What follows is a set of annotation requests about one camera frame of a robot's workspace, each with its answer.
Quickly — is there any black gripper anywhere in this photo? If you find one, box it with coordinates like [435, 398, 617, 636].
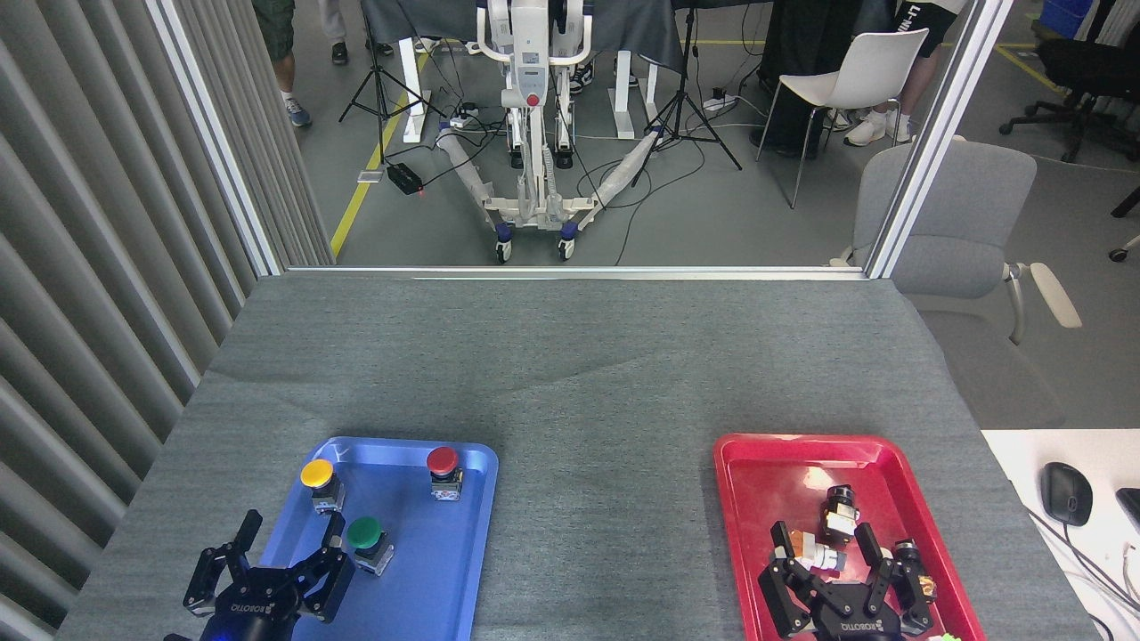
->
[758, 521, 938, 641]
[183, 509, 357, 641]

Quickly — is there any green push button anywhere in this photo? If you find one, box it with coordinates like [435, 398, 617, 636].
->
[346, 516, 395, 577]

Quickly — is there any yellow push button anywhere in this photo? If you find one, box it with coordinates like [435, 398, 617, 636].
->
[299, 458, 346, 515]

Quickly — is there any red push button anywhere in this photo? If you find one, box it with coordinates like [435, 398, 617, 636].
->
[426, 446, 465, 502]

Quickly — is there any red plastic tray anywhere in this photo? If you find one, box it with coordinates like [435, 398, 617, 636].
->
[712, 434, 988, 641]

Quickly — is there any blue plastic tray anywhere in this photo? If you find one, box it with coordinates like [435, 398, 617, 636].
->
[227, 436, 500, 641]

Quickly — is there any white desk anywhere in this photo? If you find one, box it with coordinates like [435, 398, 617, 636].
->
[981, 429, 1140, 641]

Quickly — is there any black computer mouse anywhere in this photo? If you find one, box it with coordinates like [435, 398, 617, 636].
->
[1040, 462, 1094, 527]

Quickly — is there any grey office chair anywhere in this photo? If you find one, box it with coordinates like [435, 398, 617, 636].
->
[830, 135, 1083, 430]

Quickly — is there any grey slatted panel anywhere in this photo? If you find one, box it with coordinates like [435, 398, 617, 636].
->
[0, 0, 335, 641]

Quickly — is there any black chair base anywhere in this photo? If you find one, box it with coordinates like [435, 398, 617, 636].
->
[1109, 185, 1140, 264]

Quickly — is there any black tripod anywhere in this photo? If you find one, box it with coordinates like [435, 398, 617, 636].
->
[631, 0, 743, 188]
[338, 0, 446, 166]

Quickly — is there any white plastic chair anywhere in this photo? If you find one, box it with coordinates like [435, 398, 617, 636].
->
[755, 28, 930, 210]

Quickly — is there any black draped table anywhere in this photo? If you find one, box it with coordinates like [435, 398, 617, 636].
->
[751, 0, 896, 159]

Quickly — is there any person in green shorts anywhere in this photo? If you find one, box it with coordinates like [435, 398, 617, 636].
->
[252, 0, 313, 128]

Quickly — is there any person in grey trousers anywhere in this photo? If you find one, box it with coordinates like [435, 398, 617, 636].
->
[318, 0, 395, 65]

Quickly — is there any seated person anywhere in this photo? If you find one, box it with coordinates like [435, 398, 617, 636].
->
[824, 0, 967, 148]

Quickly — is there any black office chair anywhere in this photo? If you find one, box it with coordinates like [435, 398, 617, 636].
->
[999, 0, 1140, 164]

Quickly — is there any white stand on wheels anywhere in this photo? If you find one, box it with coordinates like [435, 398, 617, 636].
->
[436, 0, 664, 264]

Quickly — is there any blue box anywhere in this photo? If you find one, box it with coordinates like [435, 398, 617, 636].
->
[1040, 0, 1095, 38]

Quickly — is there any orange white switch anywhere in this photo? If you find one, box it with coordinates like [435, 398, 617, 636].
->
[788, 530, 847, 578]

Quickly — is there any black knob switch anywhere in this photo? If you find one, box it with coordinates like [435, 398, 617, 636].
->
[819, 484, 861, 544]

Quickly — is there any black orange switch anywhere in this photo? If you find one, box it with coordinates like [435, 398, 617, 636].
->
[893, 539, 938, 599]

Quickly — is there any black cable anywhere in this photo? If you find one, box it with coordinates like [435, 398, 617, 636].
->
[1024, 507, 1140, 620]

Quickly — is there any silver rail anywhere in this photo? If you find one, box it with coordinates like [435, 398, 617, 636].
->
[285, 265, 869, 281]

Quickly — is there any silver post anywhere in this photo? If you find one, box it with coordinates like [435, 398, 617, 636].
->
[147, 0, 286, 277]
[864, 0, 1016, 280]

